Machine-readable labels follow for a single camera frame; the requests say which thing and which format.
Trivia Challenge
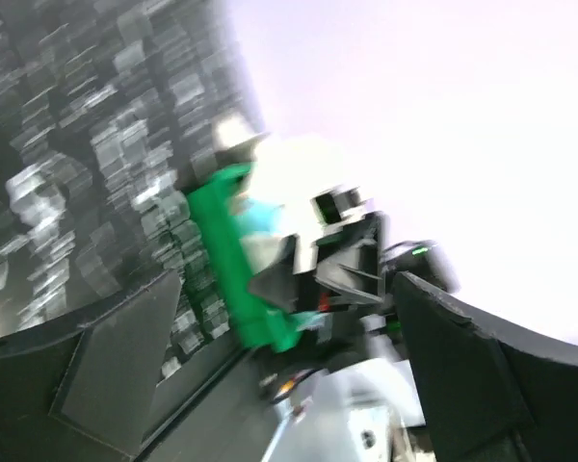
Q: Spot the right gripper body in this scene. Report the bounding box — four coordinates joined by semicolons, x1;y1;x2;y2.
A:
249;212;458;331

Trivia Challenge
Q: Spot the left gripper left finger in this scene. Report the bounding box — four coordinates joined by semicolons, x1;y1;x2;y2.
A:
0;270;181;461

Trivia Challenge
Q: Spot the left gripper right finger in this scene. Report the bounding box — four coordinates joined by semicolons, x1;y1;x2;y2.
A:
393;272;578;462

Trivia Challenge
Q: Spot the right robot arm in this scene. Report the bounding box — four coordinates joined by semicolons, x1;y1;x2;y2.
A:
249;212;456;461

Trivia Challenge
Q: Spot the teal t shirt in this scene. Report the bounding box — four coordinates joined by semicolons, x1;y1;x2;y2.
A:
235;199;326;331

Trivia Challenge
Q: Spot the green plastic bin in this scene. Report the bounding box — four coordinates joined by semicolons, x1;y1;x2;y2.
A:
187;164;301;352

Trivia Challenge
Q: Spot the cream white t shirt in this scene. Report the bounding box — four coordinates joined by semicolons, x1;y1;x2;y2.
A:
211;115;367;280

